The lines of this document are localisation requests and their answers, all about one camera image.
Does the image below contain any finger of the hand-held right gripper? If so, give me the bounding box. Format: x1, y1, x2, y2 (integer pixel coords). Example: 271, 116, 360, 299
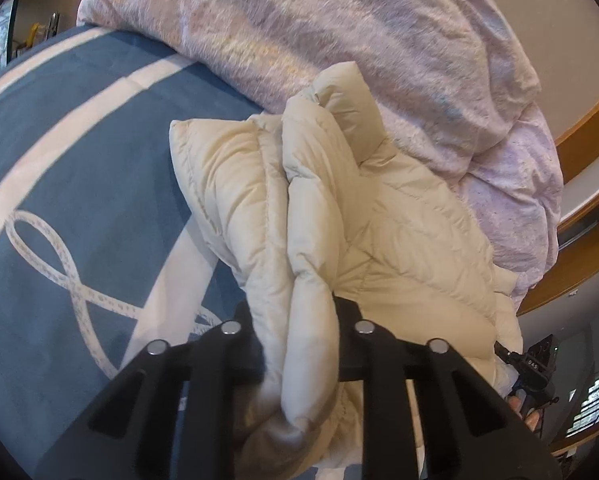
494, 341, 519, 365

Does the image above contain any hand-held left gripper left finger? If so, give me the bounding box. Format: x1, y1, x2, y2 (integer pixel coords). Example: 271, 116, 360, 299
34, 301, 266, 480

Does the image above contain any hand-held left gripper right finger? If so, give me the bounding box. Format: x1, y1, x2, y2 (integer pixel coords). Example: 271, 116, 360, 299
332, 296, 563, 480

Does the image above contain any cream puffer jacket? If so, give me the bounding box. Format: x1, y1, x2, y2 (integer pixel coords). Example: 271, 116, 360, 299
169, 60, 525, 480

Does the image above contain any person's right hand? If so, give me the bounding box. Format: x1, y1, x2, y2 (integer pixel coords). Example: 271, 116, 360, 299
508, 394, 543, 432

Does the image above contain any window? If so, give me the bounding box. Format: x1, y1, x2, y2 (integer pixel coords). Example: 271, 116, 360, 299
563, 366, 599, 437

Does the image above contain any lilac floral pillow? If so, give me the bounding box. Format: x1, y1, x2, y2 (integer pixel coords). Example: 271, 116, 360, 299
452, 102, 565, 312

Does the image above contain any bed with blue striped sheet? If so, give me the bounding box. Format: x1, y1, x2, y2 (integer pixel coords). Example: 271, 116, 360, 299
0, 25, 290, 480

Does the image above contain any pink crumpled duvet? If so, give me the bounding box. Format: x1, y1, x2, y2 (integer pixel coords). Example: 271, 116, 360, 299
76, 0, 541, 188

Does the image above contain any wooden wall trim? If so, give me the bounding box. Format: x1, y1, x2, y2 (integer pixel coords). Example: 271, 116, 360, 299
518, 87, 599, 317

